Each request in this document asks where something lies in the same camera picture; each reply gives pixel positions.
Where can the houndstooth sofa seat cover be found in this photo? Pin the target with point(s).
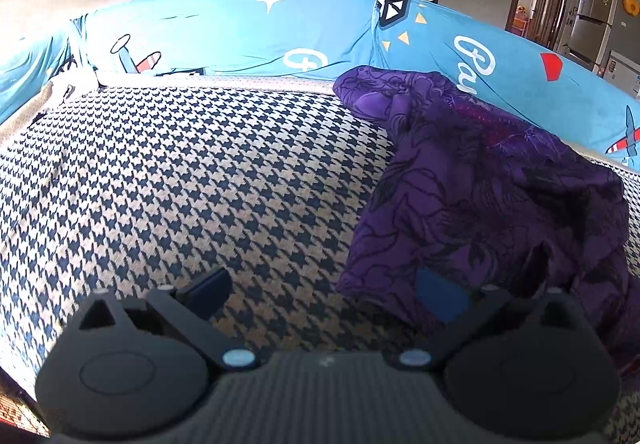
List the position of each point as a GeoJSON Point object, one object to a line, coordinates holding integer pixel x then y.
{"type": "Point", "coordinates": [200, 174]}

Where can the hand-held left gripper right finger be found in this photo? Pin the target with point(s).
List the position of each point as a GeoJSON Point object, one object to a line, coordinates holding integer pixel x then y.
{"type": "Point", "coordinates": [440, 294]}

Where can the white chest freezer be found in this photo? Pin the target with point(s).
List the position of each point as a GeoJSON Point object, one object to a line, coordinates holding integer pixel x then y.
{"type": "Point", "coordinates": [620, 74]}

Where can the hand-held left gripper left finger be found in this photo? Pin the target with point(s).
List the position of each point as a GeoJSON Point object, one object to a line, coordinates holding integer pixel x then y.
{"type": "Point", "coordinates": [210, 286]}

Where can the blue printed sofa cover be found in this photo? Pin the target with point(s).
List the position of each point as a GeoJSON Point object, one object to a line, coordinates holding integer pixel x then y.
{"type": "Point", "coordinates": [225, 24]}

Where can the purple patterned garment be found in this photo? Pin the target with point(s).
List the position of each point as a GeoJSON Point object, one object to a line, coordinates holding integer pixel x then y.
{"type": "Point", "coordinates": [475, 184]}

